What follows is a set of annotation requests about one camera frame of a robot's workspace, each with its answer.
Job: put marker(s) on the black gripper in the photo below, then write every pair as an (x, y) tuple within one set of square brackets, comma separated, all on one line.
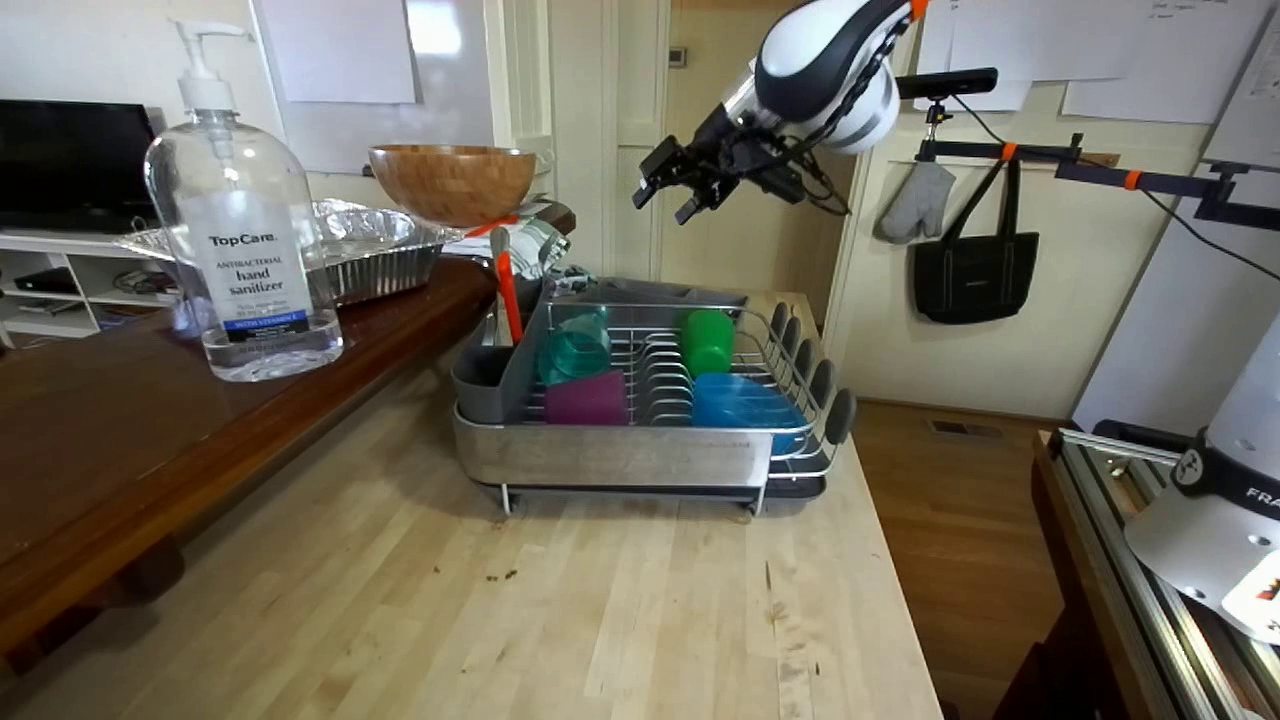
[(721, 155)]

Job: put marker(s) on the steel dish drying rack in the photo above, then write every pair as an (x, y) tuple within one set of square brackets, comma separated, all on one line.
[(626, 454)]

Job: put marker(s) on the grey cutlery tray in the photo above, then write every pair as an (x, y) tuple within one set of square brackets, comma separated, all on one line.
[(652, 290)]

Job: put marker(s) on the white door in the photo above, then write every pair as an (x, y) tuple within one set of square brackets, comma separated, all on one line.
[(586, 80)]

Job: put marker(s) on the green plastic cup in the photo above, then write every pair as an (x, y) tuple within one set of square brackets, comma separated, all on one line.
[(704, 343)]

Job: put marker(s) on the foil snack bag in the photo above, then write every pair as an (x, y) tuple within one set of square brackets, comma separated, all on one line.
[(527, 240)]

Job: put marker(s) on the teal plastic cup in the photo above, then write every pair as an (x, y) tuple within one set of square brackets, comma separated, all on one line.
[(579, 349)]

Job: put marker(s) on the orange kitchen utensil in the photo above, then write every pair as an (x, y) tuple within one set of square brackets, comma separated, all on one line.
[(510, 300)]

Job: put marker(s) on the blue plastic cup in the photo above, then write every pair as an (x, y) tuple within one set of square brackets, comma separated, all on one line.
[(741, 399)]

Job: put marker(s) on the brown wooden bowl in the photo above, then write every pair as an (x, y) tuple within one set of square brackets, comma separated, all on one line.
[(454, 181)]

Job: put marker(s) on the purple plastic cup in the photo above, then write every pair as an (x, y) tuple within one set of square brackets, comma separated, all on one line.
[(586, 399)]

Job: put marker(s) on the grey oven mitt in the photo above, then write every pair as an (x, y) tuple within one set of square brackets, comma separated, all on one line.
[(913, 201)]

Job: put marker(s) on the grey utensil holder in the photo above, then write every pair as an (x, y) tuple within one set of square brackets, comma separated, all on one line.
[(490, 381)]

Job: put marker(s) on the aluminium foil tray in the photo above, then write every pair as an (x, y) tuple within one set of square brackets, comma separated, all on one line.
[(382, 254)]

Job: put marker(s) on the black tote bag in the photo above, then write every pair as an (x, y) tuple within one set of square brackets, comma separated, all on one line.
[(974, 272)]

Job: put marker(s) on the white paper sheet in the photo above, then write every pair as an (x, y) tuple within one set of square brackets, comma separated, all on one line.
[(981, 43), (1174, 64)]

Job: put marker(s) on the clear hand sanitizer pump bottle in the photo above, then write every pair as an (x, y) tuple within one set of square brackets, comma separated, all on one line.
[(244, 254)]

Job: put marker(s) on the black rod with orange clamps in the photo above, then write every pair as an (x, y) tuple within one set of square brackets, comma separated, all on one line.
[(1105, 168)]

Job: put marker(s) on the large white panel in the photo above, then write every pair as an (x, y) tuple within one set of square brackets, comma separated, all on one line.
[(1161, 335)]

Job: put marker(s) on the white shelf unit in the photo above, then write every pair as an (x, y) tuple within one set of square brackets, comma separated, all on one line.
[(83, 267)]

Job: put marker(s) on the black monitor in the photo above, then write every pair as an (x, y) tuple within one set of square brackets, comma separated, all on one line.
[(65, 160)]

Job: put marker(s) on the dark brown wooden table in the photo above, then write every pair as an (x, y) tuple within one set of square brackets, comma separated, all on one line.
[(106, 424)]

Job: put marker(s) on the black bar camera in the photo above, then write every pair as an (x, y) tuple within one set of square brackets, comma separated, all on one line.
[(953, 80)]

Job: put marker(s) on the white wall board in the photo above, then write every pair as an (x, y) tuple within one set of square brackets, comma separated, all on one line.
[(335, 46)]

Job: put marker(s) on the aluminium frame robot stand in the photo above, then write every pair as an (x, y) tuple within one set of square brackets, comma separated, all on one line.
[(1105, 533)]

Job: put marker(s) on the silver robot mount plate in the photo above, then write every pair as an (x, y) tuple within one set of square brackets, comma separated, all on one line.
[(1202, 553)]

